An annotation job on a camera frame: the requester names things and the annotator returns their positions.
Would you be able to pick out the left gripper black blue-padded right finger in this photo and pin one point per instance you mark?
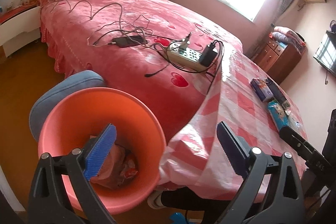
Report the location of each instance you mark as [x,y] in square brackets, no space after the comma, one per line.
[271,190]

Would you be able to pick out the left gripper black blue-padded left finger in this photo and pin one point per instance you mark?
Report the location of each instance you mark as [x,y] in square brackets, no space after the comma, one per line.
[61,191]

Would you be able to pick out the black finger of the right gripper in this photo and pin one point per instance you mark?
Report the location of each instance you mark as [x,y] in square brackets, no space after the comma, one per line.
[315,161]

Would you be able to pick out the trash inside bin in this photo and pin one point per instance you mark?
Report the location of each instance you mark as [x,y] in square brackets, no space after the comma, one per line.
[119,168]

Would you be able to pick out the orange plastic trash bin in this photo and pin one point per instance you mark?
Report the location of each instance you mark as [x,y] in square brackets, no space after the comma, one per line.
[86,113]

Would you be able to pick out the blue cartoon sheep packet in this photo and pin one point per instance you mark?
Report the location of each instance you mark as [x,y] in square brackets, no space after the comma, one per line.
[282,117]

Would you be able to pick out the white black carton box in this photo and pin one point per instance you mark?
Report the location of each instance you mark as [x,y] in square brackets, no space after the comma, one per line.
[277,94]

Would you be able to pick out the purple cartoon girl box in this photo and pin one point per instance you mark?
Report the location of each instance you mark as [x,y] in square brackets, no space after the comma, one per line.
[261,89]

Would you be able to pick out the red white checkered tablecloth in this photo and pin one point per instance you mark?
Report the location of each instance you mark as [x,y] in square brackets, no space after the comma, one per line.
[194,157]

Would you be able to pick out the brown wooden cabinet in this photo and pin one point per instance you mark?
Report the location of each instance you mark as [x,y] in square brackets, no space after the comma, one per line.
[277,59]

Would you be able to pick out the folded blankets on cabinet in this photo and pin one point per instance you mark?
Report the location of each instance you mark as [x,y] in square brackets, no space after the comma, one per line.
[286,35]

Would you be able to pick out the blue padded stool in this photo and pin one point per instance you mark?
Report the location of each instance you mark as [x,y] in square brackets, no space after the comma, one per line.
[44,105]

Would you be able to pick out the black power adapter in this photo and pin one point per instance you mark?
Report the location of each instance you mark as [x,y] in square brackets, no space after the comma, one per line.
[208,55]

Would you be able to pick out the white power strip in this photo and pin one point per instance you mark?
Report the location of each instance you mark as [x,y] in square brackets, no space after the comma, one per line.
[180,53]

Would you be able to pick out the black smartphone on bed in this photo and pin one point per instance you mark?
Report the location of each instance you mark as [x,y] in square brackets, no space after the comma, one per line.
[129,41]

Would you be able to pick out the white bedside table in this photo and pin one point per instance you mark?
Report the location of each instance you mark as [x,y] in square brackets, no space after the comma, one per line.
[19,27]

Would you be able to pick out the pink bed with heart bedspread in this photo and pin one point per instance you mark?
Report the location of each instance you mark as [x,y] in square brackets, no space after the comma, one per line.
[164,54]

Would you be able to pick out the wall mounted black television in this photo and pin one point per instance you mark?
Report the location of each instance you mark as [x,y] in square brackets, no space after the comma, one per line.
[325,55]

